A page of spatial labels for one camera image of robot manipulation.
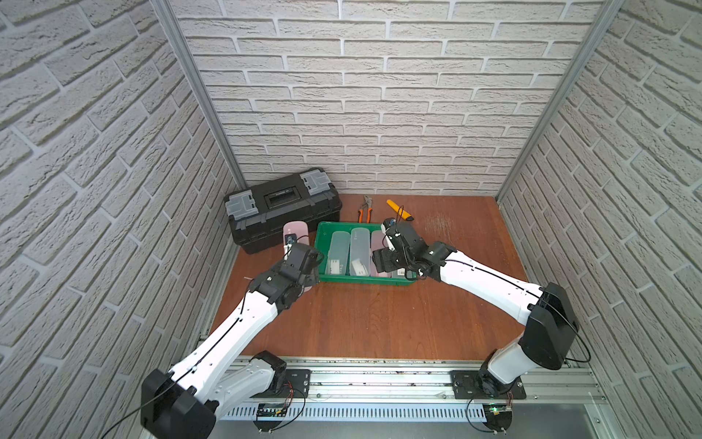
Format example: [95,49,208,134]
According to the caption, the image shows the grey frosted rectangular pencil case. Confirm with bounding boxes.
[390,268,416,281]

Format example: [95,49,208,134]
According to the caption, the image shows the pink pencil case with label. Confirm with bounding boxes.
[370,230,390,278]

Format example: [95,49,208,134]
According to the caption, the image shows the clear pencil case with label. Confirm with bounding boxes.
[349,228,370,277]

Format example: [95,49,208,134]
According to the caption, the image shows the clear frosted pencil case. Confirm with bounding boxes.
[325,232,351,275]

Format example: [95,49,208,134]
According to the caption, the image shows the pink frosted pencil case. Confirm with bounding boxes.
[282,221,319,294]

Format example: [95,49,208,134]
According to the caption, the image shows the green plastic storage tray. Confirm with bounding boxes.
[314,221,417,285]

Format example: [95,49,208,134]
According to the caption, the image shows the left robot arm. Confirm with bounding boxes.
[139,243,324,438]

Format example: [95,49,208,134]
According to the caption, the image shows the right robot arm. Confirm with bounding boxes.
[372,219,580,398]

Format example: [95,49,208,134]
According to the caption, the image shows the yellow utility knife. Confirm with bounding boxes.
[386,199,414,221]

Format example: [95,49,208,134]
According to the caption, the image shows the black plastic toolbox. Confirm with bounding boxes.
[225,168,343,254]

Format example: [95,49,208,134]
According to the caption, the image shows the left controller board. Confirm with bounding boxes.
[253,404,289,433]

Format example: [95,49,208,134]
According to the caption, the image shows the controller board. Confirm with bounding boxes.
[483,404,513,434]
[253,404,289,433]

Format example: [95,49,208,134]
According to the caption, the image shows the right controller board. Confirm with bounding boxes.
[483,404,513,434]

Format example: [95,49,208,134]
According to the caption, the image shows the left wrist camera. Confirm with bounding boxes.
[283,233,298,257]

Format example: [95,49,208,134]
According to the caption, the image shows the orange handled pliers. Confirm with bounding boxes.
[358,196,373,223]

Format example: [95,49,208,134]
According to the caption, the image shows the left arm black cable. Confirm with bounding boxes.
[98,234,325,439]

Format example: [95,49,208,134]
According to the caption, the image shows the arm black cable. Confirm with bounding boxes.
[383,205,592,365]
[98,234,325,439]

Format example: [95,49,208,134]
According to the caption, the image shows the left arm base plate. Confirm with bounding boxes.
[250,369,312,399]

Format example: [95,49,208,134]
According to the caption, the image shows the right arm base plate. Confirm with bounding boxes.
[450,371,527,400]

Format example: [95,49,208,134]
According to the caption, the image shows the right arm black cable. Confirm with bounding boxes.
[383,205,592,365]

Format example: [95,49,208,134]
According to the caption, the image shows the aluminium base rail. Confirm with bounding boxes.
[228,356,607,404]

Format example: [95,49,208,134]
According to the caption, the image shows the left corner aluminium post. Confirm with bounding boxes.
[152,0,248,190]

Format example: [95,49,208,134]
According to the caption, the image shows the corner aluminium post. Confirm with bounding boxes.
[152,0,248,190]
[495,0,624,204]

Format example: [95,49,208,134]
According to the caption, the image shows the right corner aluminium post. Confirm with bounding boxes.
[495,0,624,204]

